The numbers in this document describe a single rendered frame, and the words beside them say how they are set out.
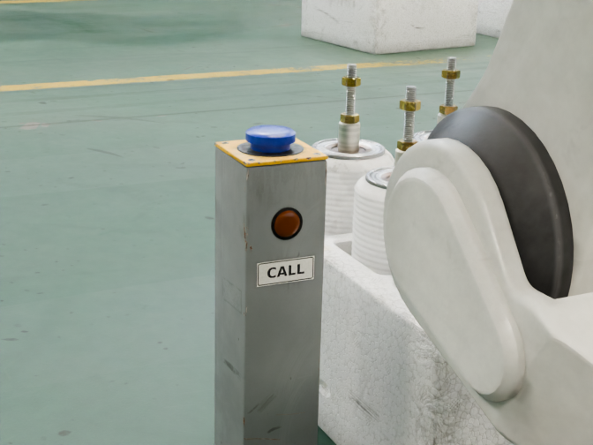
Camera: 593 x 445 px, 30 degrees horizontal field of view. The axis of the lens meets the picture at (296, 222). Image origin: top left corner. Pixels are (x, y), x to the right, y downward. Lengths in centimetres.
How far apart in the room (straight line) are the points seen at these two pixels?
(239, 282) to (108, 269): 65
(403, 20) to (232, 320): 245
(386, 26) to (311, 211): 241
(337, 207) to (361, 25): 221
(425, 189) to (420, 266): 4
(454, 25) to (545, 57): 284
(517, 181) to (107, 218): 120
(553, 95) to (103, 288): 96
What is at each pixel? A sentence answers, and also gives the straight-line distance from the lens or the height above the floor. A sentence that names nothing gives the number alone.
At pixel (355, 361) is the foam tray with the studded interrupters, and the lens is 101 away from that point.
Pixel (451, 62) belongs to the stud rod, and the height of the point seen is 34.
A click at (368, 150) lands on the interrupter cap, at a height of 25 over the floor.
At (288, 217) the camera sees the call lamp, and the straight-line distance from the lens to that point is 87.
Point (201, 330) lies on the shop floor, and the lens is 133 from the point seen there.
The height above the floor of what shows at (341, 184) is 23.
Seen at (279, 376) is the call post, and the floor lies 13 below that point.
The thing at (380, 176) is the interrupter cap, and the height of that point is 25.
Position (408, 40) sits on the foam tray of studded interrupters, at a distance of 332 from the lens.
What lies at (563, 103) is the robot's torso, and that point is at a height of 42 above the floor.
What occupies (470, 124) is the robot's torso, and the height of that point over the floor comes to 40.
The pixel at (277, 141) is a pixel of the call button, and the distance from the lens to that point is 87.
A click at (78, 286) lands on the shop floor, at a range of 147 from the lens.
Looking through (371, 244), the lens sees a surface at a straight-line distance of 103.
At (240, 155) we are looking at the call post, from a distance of 87.
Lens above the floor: 54
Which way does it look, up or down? 18 degrees down
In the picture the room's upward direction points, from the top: 2 degrees clockwise
